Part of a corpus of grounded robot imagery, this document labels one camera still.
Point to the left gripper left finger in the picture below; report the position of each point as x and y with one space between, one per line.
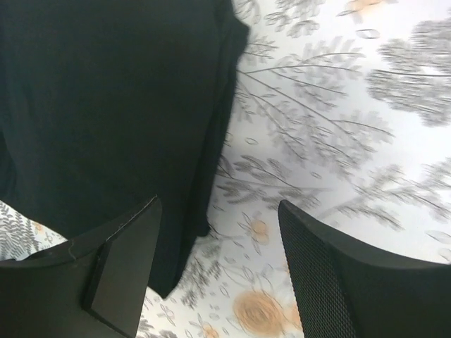
92 285

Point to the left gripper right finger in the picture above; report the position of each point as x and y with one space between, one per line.
347 288

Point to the black t shirt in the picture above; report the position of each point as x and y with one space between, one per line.
106 104

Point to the floral patterned table mat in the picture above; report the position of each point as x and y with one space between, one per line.
341 108

